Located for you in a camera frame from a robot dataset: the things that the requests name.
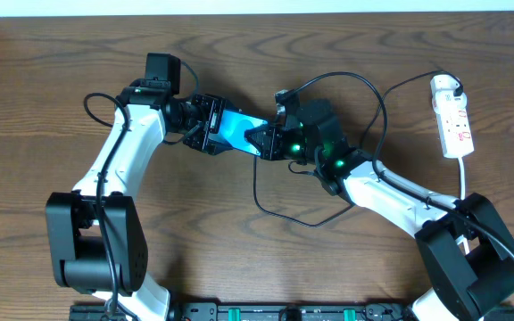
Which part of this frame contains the blue Galaxy smartphone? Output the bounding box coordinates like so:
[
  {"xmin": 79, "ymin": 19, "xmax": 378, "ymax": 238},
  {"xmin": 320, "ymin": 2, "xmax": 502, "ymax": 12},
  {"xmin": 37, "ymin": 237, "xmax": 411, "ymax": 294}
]
[{"xmin": 209, "ymin": 110, "xmax": 268, "ymax": 156}]

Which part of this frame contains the black USB charging cable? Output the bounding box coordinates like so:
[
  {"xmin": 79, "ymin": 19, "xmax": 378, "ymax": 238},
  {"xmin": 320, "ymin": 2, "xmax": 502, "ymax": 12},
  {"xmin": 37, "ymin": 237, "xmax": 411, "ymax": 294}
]
[{"xmin": 253, "ymin": 70, "xmax": 465, "ymax": 228}]

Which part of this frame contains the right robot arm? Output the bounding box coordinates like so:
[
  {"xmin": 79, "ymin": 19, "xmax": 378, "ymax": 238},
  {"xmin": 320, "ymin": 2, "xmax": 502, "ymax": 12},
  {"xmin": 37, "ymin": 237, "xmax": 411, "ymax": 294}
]
[{"xmin": 244, "ymin": 91, "xmax": 514, "ymax": 320}]

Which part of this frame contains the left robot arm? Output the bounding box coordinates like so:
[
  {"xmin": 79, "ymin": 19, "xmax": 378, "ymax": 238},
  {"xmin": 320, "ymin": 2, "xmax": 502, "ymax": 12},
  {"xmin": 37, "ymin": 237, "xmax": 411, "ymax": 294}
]
[{"xmin": 46, "ymin": 53, "xmax": 216, "ymax": 320}]

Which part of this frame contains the white USB charger plug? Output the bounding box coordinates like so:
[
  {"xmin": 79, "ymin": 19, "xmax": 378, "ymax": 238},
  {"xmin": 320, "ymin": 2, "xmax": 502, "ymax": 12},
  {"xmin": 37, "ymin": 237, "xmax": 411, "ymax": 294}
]
[{"xmin": 430, "ymin": 73, "xmax": 463, "ymax": 101}]

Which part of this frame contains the white power strip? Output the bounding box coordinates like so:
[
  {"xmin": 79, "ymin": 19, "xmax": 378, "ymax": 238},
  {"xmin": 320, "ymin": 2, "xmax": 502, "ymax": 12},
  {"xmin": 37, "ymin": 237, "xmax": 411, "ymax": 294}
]
[{"xmin": 432, "ymin": 98, "xmax": 475, "ymax": 159}]

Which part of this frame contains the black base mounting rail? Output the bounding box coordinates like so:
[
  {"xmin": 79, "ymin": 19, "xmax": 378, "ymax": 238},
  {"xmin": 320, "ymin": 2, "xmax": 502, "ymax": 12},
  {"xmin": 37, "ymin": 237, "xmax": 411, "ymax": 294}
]
[{"xmin": 68, "ymin": 300, "xmax": 514, "ymax": 321}]

